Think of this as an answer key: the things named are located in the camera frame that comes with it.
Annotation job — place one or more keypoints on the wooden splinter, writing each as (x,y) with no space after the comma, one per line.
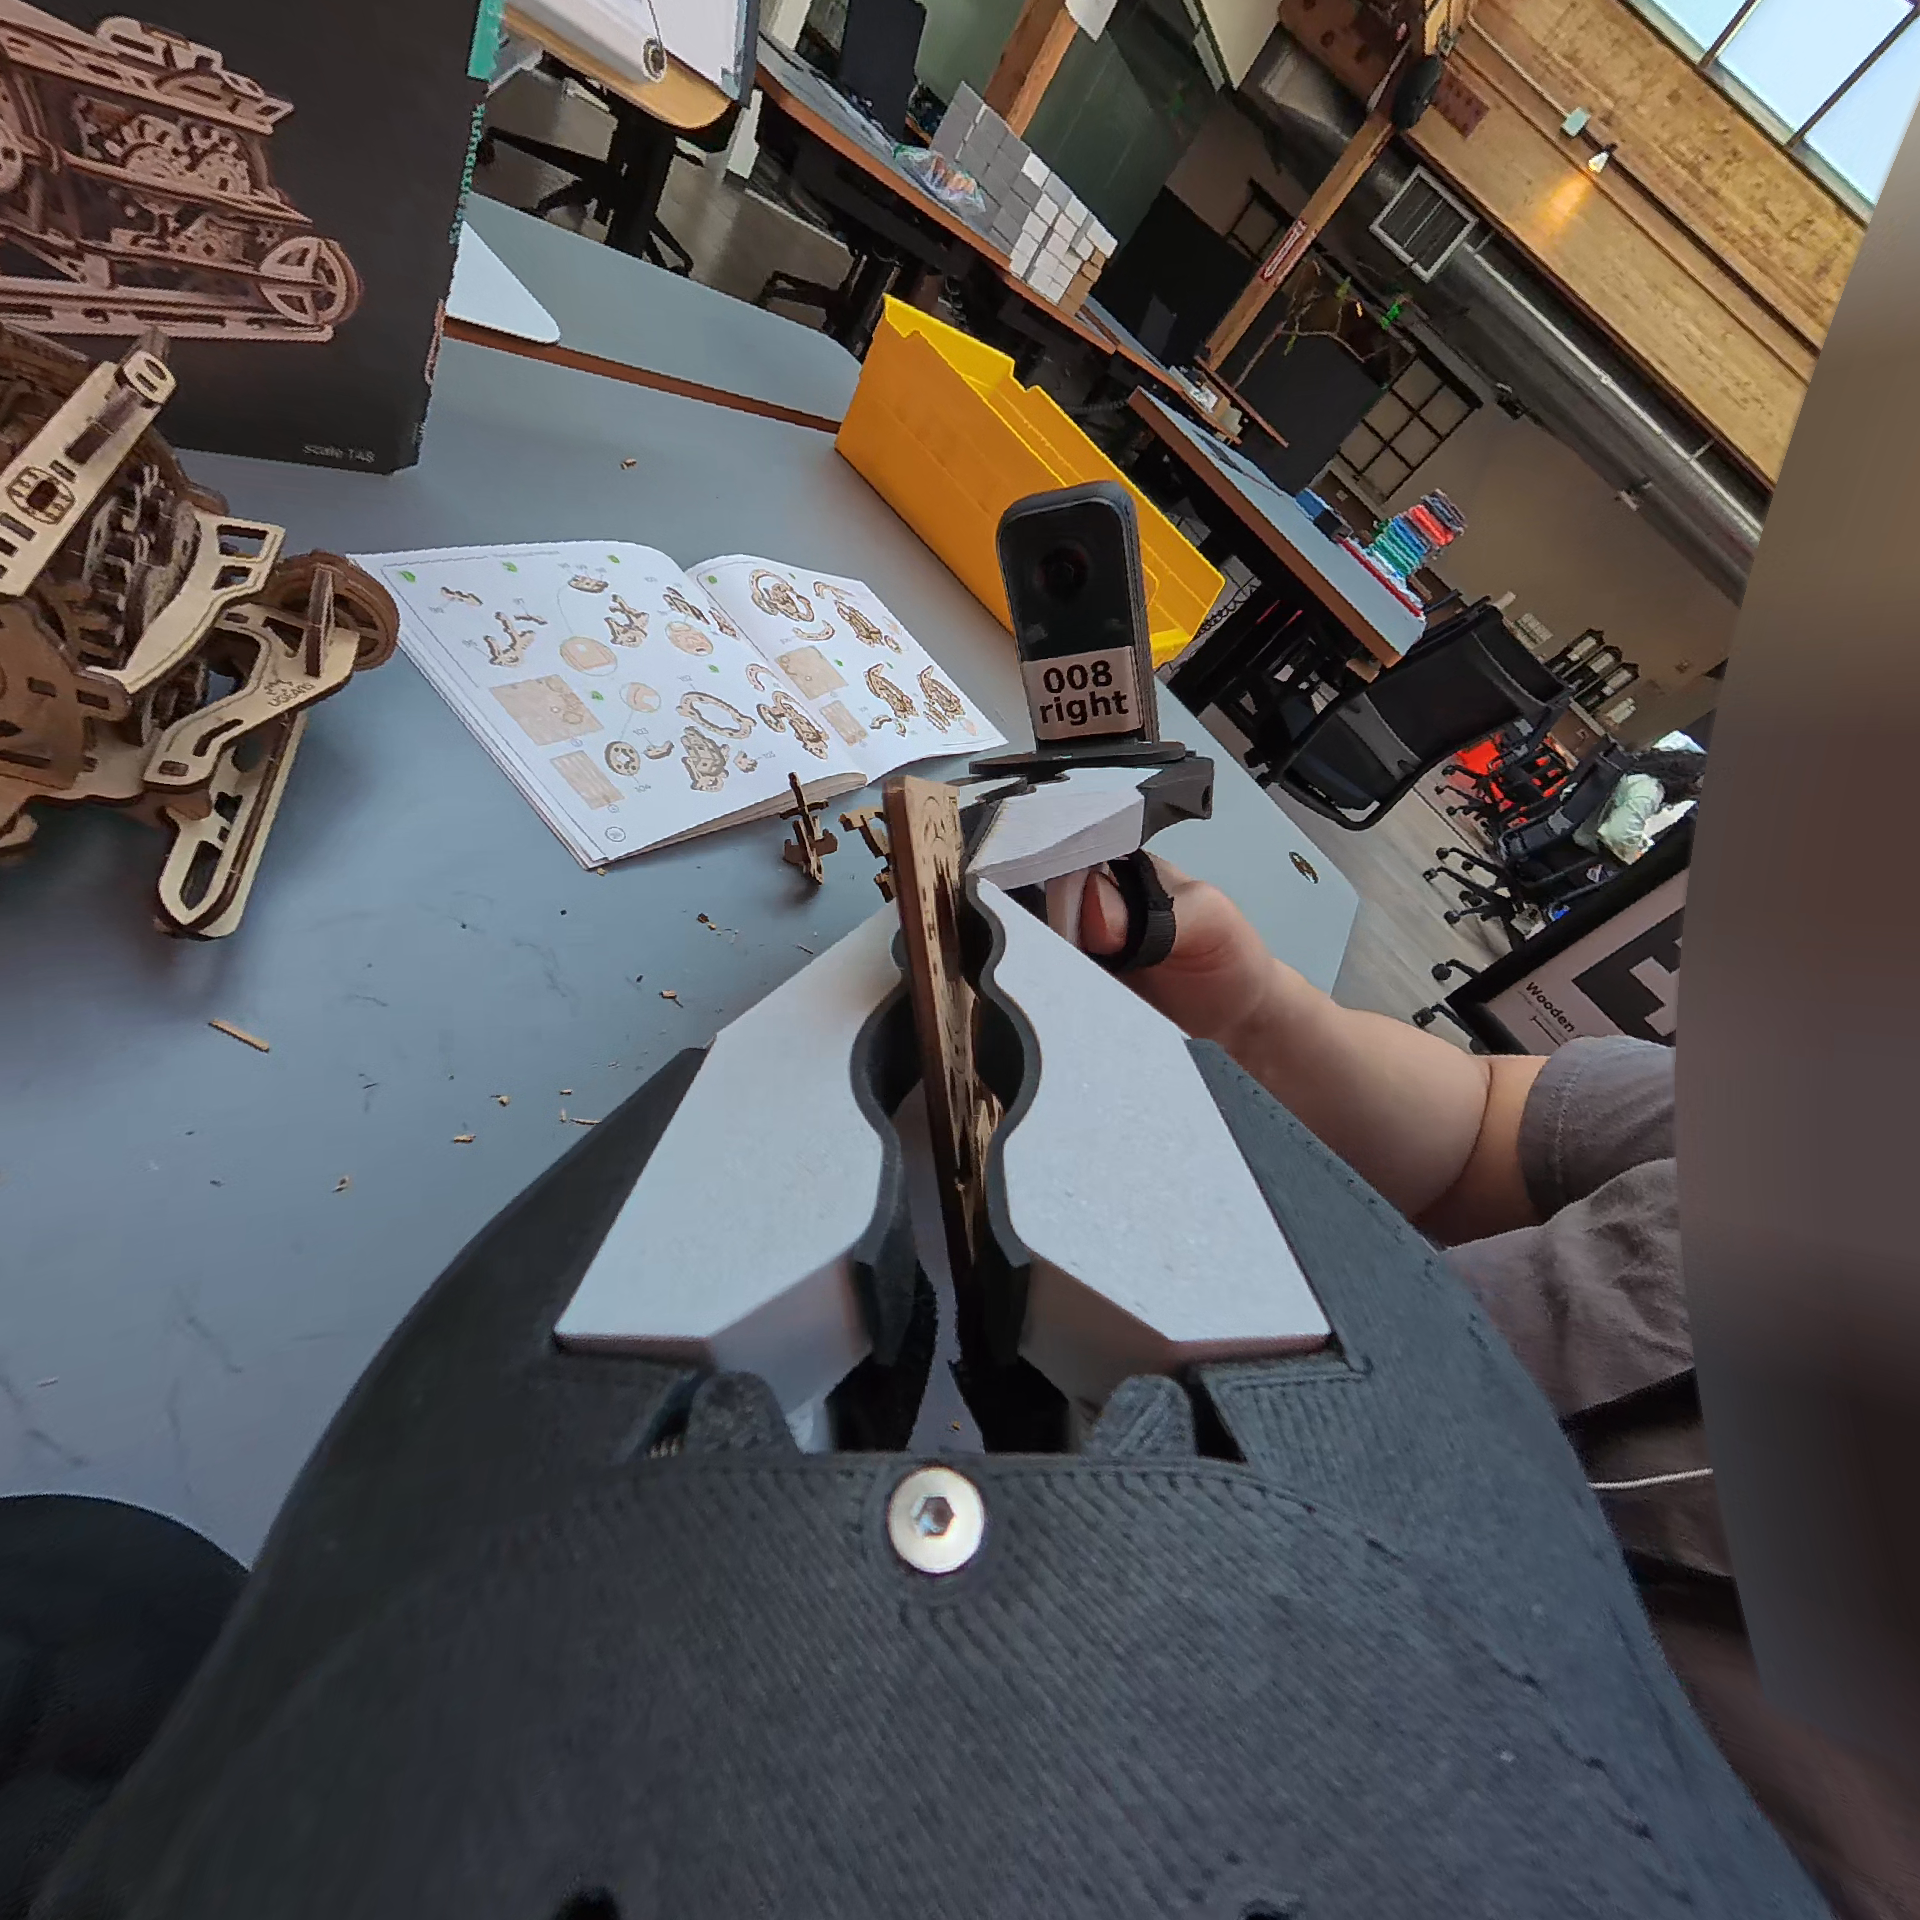
(240,1035)

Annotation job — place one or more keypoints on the assembled wooden mechanical model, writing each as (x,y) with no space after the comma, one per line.
(120,601)

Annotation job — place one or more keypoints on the person's grey shirt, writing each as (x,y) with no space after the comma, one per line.
(1605,1275)

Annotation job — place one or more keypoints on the silver ventilation duct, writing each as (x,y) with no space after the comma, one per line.
(1620,404)

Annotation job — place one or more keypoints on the black model kit box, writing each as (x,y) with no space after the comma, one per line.
(374,224)

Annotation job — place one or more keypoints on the open instruction booklet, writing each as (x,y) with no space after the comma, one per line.
(600,781)

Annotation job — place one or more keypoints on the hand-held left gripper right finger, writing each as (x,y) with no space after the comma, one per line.
(1155,1200)

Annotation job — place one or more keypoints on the laser-cut wooden parts sheet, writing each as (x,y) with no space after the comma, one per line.
(938,961)

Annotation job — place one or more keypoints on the stack of white boxes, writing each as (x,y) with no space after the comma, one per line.
(1035,202)

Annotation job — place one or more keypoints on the black office chair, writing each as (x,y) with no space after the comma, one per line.
(1411,721)

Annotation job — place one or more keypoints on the yellow plastic bin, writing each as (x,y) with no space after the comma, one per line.
(960,434)

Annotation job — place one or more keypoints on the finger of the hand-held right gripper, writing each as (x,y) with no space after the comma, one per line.
(1064,840)

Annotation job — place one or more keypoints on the background desk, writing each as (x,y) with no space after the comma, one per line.
(1290,524)
(855,135)

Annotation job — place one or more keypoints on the small assembled wooden part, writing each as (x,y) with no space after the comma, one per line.
(806,840)

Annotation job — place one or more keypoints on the black-white marker board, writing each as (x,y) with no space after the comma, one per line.
(1620,961)

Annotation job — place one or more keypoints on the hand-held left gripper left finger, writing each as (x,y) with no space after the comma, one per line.
(734,1200)

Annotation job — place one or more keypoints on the person's right forearm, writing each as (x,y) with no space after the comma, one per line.
(1395,1095)

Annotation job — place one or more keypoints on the pale rounded board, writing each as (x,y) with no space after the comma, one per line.
(502,293)

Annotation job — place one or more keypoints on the row of black office chairs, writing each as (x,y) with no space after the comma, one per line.
(1531,840)

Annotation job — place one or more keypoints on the stack of colourful folders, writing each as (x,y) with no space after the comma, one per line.
(1411,549)

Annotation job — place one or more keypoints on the white vent grille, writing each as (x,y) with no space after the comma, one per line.
(1422,224)

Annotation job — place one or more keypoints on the person's right hand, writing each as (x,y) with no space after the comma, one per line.
(1201,974)

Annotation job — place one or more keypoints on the scattered wood chips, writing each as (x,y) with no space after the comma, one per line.
(579,1119)

